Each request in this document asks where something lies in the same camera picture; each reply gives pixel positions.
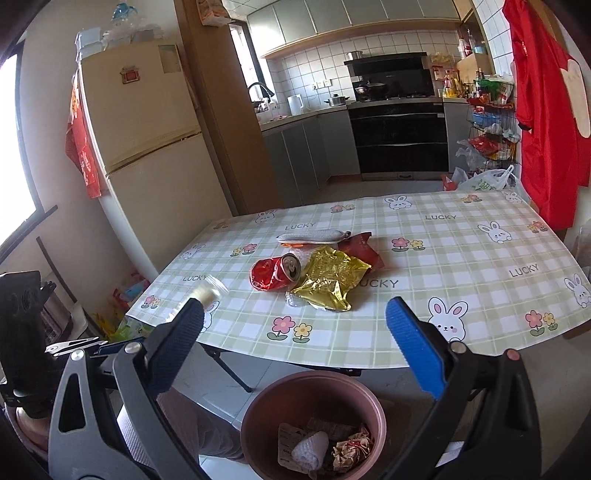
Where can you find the person's left leg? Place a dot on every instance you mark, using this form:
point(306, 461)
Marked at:
point(198, 429)

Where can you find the crushed red soda can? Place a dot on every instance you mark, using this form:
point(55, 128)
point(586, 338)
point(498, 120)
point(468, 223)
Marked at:
point(270, 274)

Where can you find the white plastic storage boxes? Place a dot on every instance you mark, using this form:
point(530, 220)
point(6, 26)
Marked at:
point(87, 41)

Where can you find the gold foil bag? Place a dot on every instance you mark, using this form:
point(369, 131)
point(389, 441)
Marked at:
point(328, 277)

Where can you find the red gold wrapper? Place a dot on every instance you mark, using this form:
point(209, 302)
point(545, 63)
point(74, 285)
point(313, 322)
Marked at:
point(351, 450)

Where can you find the small steel pot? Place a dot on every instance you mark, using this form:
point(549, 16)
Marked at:
point(354, 56)

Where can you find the black range hood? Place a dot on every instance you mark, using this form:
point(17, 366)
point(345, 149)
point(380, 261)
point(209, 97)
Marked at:
point(392, 74)

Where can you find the blue plastic bowl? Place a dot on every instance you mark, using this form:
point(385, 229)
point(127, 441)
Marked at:
point(485, 120)

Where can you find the red snack packets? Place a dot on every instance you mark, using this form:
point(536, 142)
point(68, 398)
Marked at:
point(485, 145)

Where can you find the white electric kettle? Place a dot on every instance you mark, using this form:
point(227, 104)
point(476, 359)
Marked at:
point(295, 105)

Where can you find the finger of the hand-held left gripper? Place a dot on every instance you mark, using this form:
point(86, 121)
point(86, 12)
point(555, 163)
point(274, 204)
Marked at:
point(111, 349)
point(87, 344)

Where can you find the red apron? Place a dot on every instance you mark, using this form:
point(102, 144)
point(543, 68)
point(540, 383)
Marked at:
point(545, 115)

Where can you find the red fridge magnet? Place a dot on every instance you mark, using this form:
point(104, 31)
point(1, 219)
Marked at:
point(130, 76)

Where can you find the bright window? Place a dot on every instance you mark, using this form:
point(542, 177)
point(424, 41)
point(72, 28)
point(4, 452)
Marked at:
point(14, 161)

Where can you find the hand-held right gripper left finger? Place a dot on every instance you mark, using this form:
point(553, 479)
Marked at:
point(178, 341)

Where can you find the cream refrigerator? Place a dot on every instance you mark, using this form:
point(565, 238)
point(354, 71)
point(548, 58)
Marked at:
point(147, 184)

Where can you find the colourful food packages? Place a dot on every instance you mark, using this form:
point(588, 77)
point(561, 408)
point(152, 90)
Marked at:
point(443, 74)

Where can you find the small clear plastic cup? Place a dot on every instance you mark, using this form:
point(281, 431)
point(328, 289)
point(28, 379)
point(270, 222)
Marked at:
point(210, 290)

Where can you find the red plastic bag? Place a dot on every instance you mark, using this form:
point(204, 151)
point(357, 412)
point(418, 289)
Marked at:
point(450, 182)

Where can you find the orange snack bag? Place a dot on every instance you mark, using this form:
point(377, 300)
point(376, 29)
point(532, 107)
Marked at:
point(364, 251)

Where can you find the red printed cloth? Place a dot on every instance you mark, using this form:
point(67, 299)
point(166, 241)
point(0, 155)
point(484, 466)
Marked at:
point(85, 152)

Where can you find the kitchen window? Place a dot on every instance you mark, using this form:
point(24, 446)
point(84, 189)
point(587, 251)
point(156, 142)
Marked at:
point(249, 55)

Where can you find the white foam fruit net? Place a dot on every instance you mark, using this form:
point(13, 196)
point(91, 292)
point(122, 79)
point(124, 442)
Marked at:
point(309, 447)

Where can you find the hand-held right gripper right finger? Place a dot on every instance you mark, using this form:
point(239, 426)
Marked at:
point(415, 341)

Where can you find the black stove oven unit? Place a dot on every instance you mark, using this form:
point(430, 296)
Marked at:
point(397, 138)

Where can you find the pink plastic bin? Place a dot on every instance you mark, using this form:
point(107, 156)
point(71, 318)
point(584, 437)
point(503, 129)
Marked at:
point(258, 434)

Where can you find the wall power socket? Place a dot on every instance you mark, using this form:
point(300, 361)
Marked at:
point(322, 84)

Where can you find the hanging printed paper bag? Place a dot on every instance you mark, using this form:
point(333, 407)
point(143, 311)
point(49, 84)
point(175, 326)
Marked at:
point(212, 11)

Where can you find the jars and oil bottles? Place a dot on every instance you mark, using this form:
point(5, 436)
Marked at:
point(463, 46)

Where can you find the black wok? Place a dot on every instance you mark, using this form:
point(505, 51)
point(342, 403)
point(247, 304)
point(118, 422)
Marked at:
point(369, 90)

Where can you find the wooden wall shelf unit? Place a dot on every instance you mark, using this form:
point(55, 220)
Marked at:
point(461, 11)

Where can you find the grey kitchen base cabinets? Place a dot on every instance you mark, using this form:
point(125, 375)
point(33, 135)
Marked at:
point(300, 152)

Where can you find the green packaged goods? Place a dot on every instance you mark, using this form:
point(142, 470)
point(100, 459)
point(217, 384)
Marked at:
point(501, 90)

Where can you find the lidded steel pot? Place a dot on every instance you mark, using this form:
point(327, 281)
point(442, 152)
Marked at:
point(337, 100)

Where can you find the white green print plastic bag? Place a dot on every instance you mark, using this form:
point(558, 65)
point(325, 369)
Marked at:
point(485, 182)

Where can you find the grey upper kitchen cabinets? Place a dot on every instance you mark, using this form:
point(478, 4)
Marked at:
point(332, 16)

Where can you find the plaid bunny tablecloth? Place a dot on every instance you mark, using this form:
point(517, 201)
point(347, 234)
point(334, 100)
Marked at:
point(461, 258)

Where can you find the clear plastic bag bundle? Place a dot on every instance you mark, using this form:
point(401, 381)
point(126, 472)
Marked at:
point(134, 30)

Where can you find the person's left hand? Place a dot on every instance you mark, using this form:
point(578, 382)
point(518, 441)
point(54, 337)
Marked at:
point(32, 429)

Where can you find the row of condiment bottles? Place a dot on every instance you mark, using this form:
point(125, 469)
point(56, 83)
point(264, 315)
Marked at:
point(480, 85)

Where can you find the silver black appliance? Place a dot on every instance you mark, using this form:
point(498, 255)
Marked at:
point(57, 318)

